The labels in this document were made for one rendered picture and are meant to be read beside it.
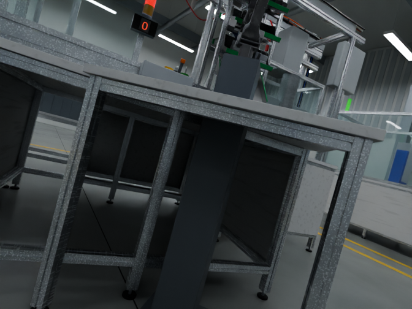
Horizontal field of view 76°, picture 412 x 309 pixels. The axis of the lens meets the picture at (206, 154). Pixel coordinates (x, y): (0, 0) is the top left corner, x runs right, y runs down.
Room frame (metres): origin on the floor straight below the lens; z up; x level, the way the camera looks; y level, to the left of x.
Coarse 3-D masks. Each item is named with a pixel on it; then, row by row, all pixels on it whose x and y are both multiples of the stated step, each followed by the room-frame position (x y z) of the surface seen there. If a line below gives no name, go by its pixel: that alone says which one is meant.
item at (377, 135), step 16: (128, 80) 0.82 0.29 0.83; (144, 80) 0.81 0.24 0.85; (160, 80) 0.80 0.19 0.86; (192, 96) 0.78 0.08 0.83; (208, 96) 0.76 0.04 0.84; (224, 96) 0.75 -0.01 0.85; (256, 112) 0.74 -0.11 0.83; (272, 112) 0.72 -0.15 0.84; (288, 112) 0.72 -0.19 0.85; (304, 112) 0.71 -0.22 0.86; (320, 128) 0.72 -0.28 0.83; (336, 128) 0.69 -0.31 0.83; (352, 128) 0.68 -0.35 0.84; (368, 128) 0.67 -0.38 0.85; (304, 144) 1.20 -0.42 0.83
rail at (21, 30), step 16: (0, 16) 0.88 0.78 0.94; (16, 16) 0.90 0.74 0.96; (0, 32) 0.89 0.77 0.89; (16, 32) 0.90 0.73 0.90; (32, 32) 0.92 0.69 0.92; (48, 32) 0.94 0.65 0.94; (48, 48) 0.94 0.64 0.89; (64, 48) 0.96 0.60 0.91; (80, 48) 0.98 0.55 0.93; (96, 48) 1.00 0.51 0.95; (80, 64) 0.99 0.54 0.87; (96, 64) 1.01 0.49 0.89; (112, 64) 1.03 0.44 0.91; (128, 64) 1.06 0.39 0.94
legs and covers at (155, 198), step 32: (0, 64) 1.11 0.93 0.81; (32, 64) 0.88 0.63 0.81; (0, 96) 1.32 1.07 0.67; (32, 96) 1.99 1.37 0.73; (64, 96) 2.09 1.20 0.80; (0, 128) 1.44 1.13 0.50; (32, 128) 2.02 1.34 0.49; (128, 128) 2.31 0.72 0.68; (0, 160) 1.59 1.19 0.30; (160, 160) 1.10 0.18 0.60; (256, 160) 1.80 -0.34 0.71; (288, 160) 1.53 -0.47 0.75; (160, 192) 1.09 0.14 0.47; (256, 192) 1.72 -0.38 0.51; (288, 192) 1.40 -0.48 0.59; (224, 224) 1.96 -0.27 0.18; (256, 224) 1.64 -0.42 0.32; (288, 224) 1.39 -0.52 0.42; (0, 256) 0.89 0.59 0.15; (32, 256) 0.93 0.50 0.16; (64, 256) 0.97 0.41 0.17; (96, 256) 1.02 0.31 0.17; (128, 256) 1.08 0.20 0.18; (160, 256) 1.15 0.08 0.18; (256, 256) 1.49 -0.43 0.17; (128, 288) 1.08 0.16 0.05
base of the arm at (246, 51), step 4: (240, 48) 1.04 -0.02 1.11; (244, 48) 1.02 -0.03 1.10; (248, 48) 1.02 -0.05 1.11; (252, 48) 1.03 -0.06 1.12; (240, 52) 1.03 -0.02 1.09; (244, 52) 1.02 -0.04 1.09; (248, 52) 1.02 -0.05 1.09; (252, 52) 1.04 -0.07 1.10; (244, 56) 1.02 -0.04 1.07; (248, 56) 1.03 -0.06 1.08; (252, 56) 1.05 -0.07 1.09
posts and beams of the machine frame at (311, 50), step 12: (216, 0) 2.43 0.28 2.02; (228, 0) 2.48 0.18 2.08; (300, 0) 2.20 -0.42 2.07; (312, 12) 2.28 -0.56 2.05; (324, 12) 2.30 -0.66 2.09; (336, 24) 2.37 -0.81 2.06; (336, 36) 2.57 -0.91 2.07; (348, 36) 2.48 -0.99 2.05; (360, 36) 2.50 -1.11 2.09; (312, 48) 2.93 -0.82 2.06; (348, 60) 2.48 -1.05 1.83; (300, 72) 2.98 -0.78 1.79; (336, 96) 2.47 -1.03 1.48; (336, 108) 2.48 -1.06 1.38
